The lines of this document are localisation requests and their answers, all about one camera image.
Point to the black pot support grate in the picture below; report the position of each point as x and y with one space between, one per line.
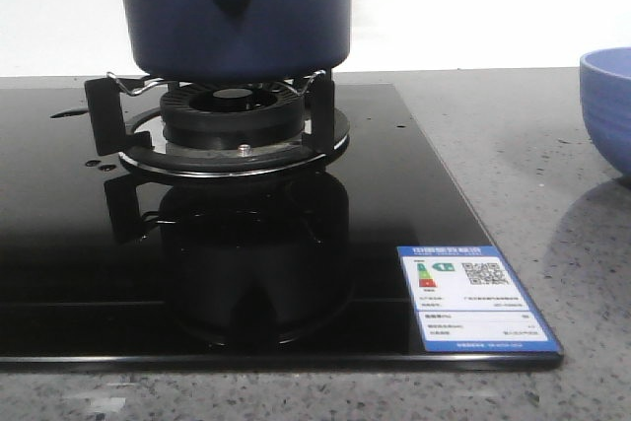
126 121

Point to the dark blue cooking pot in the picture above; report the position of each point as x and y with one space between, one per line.
237 41

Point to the black gas burner head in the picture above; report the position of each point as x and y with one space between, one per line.
205 117

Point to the light blue plastic bowl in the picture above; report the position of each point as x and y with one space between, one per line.
605 99

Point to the black glass gas cooktop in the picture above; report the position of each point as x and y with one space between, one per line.
103 269

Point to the blue energy label sticker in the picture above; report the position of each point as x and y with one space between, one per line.
467 299

